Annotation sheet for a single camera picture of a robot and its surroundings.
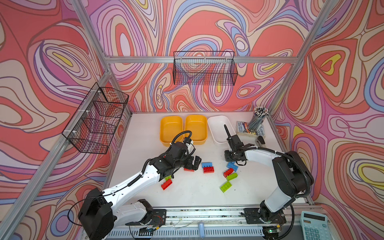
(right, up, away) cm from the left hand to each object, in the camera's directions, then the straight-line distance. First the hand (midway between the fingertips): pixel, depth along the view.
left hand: (196, 157), depth 79 cm
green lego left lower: (-17, -14, +7) cm, 23 cm away
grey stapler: (+43, +6, +20) cm, 48 cm away
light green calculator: (+56, -30, -10) cm, 64 cm away
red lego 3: (+8, -10, +10) cm, 16 cm away
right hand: (+22, -5, +16) cm, 28 cm away
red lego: (-17, -16, +4) cm, 24 cm away
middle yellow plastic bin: (+1, +17, +26) cm, 31 cm away
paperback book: (+34, +14, +27) cm, 45 cm away
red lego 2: (-5, -10, +11) cm, 16 cm away
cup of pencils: (+41, +24, +15) cm, 50 cm away
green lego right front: (+16, -17, +3) cm, 24 cm away
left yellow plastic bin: (-19, +16, +29) cm, 38 cm away
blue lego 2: (+22, -7, +12) cm, 26 cm away
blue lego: (+6, -7, +10) cm, 13 cm away
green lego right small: (+21, -13, +7) cm, 26 cm away
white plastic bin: (+15, +18, +29) cm, 37 cm away
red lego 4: (+19, -11, +8) cm, 23 cm away
